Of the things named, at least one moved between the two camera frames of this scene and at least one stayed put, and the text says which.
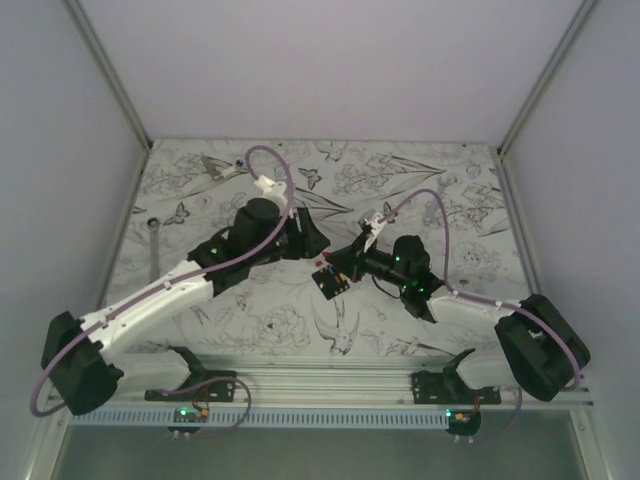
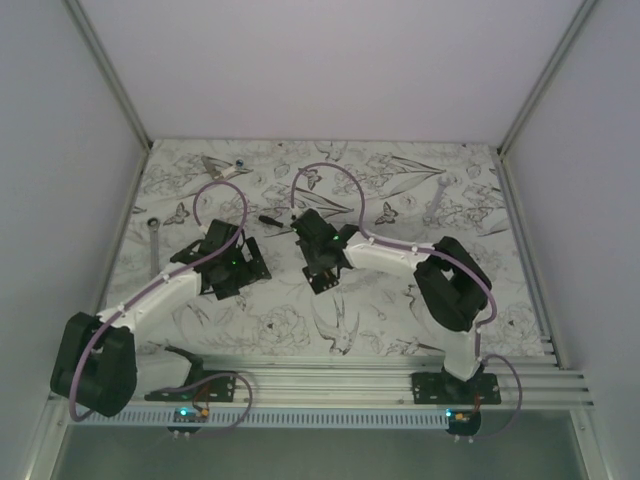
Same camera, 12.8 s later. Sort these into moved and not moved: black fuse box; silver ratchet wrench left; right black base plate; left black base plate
Moved: black fuse box
Not moved: right black base plate; silver ratchet wrench left; left black base plate
